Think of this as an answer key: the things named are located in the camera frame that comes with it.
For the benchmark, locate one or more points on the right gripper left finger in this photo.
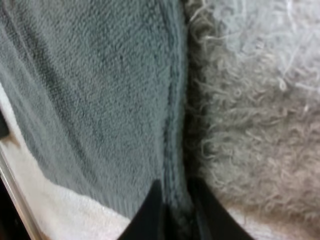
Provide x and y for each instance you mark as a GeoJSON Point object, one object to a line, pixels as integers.
{"type": "Point", "coordinates": [147, 220]}

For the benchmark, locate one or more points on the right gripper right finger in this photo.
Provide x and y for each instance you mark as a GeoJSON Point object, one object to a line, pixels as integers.
{"type": "Point", "coordinates": [215, 220]}

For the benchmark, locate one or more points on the dark grey-green towel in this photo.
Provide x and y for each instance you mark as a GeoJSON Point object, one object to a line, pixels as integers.
{"type": "Point", "coordinates": [100, 100]}

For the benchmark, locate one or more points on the ribbed aluminium rail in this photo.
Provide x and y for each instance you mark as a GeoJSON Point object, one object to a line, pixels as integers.
{"type": "Point", "coordinates": [17, 197]}

